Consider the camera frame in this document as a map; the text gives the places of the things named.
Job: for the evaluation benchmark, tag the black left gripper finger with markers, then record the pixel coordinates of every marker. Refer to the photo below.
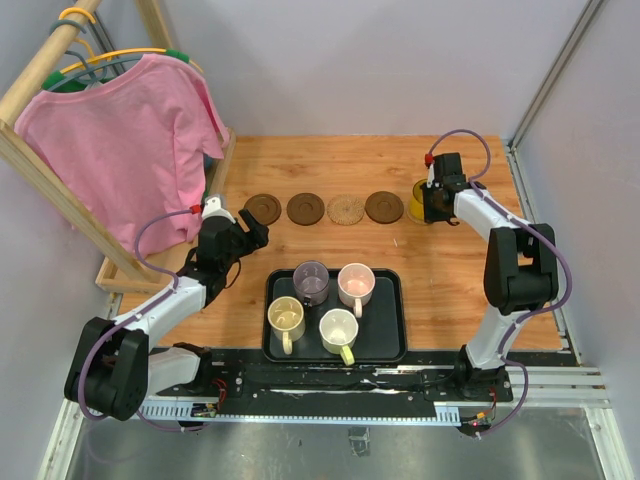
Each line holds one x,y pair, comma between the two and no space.
252,225
255,238

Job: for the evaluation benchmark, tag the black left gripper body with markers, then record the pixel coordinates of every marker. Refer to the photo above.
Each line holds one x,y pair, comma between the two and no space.
227,259

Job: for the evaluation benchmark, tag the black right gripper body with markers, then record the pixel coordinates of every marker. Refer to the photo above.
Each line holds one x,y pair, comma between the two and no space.
432,212

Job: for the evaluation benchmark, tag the brown wooden coaster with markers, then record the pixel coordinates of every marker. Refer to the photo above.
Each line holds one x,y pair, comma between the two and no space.
384,207
265,208
305,209

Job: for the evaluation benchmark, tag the woven rattan coaster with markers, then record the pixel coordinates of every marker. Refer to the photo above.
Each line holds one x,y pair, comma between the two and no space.
419,221
345,210

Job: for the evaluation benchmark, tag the purple cup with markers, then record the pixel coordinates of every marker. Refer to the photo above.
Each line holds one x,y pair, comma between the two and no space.
311,283

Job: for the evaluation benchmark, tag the cream yellow mug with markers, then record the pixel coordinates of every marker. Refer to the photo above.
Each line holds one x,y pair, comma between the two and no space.
286,317

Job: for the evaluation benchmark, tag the pink mug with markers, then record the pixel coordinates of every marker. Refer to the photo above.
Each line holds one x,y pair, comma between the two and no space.
356,283

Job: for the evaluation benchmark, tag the white mug yellow handle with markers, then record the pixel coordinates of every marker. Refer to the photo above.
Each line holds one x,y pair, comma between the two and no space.
338,329

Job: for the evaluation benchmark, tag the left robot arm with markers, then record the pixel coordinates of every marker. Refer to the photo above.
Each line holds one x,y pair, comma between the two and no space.
114,366

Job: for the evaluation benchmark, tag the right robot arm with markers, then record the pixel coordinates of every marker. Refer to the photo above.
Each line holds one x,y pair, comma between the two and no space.
520,273

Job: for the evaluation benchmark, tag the wooden clothes rack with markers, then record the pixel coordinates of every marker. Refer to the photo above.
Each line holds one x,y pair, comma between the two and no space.
29,164

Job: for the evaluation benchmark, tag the pink t-shirt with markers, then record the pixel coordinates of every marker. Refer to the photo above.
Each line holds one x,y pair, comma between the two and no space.
132,150

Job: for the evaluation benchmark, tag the black serving tray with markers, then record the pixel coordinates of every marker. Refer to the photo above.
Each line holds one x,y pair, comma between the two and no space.
382,332

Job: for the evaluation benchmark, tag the grey clothes hanger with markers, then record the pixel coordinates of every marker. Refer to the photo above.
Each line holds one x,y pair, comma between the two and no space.
86,76

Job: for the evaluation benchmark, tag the yellow clothes hanger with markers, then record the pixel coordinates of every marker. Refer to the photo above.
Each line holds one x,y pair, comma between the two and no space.
156,26

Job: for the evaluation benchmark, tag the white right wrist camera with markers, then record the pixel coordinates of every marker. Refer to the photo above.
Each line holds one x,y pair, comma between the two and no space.
429,163

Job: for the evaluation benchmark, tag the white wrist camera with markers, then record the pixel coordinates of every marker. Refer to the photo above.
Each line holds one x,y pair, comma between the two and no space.
211,206
429,163

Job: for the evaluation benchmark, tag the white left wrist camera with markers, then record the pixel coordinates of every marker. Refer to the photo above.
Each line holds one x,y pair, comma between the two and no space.
211,206

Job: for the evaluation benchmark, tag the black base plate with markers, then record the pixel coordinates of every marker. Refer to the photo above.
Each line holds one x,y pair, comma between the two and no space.
410,388

